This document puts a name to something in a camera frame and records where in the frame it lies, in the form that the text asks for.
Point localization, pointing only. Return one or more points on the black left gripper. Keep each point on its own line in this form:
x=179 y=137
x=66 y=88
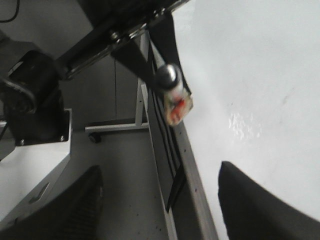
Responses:
x=114 y=24

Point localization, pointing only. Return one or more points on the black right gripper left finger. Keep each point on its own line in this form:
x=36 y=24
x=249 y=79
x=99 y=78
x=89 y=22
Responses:
x=73 y=215

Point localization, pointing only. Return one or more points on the grey rolling stand frame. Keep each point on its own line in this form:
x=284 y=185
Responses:
x=131 y=106

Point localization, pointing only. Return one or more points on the white whiteboard marker pen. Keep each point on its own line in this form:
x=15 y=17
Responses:
x=169 y=79

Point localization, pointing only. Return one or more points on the white whiteboard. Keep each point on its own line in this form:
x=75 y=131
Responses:
x=253 y=68

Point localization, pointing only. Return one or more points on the red magnet taped to marker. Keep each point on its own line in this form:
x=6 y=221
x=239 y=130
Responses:
x=176 y=107

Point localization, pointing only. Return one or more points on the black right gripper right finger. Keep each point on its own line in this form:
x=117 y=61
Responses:
x=250 y=212

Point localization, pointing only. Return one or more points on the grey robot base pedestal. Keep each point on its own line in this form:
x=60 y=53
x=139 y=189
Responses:
x=28 y=174

